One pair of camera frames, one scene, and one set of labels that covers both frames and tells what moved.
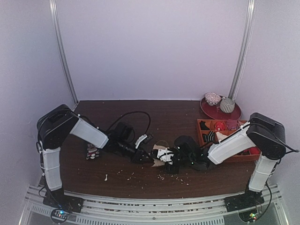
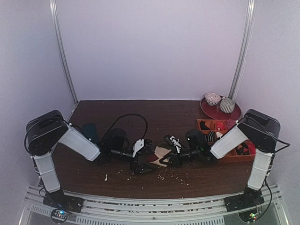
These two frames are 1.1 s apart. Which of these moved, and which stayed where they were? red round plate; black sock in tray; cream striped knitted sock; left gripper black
Moved: left gripper black
Stayed: black sock in tray; cream striped knitted sock; red round plate
